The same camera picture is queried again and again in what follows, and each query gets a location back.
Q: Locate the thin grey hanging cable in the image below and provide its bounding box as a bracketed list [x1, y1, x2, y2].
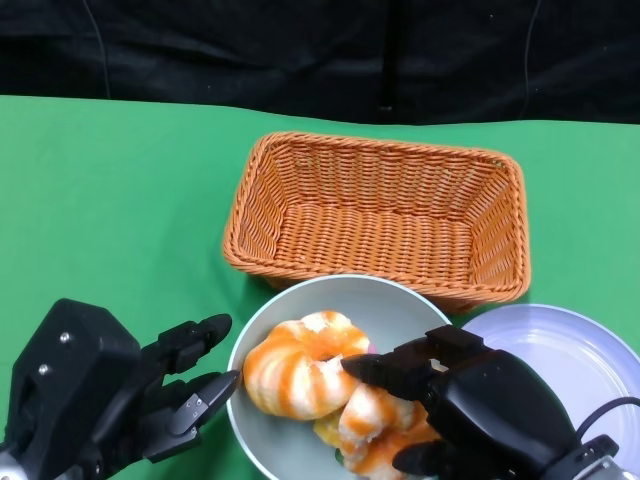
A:
[522, 0, 544, 119]
[85, 0, 112, 100]

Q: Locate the green tablecloth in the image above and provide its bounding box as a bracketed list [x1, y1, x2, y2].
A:
[0, 93, 640, 480]

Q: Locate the lavender plate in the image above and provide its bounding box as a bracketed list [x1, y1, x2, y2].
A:
[457, 303, 640, 446]

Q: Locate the black curtain backdrop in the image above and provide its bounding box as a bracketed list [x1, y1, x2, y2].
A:
[0, 0, 640, 126]

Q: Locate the pale green bowl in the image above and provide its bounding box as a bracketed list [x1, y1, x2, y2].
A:
[226, 273, 455, 480]

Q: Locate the orange wicker basket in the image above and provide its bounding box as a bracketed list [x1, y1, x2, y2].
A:
[221, 130, 531, 316]

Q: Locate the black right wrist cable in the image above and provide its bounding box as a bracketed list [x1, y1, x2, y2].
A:
[576, 396, 640, 442]

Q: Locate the orange striped ring bread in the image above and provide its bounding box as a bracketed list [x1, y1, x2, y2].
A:
[243, 310, 372, 420]
[338, 372, 442, 477]

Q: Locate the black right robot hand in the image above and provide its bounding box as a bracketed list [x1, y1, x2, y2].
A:
[341, 324, 581, 480]

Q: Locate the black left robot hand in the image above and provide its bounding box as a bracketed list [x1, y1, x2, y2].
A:
[0, 298, 242, 480]

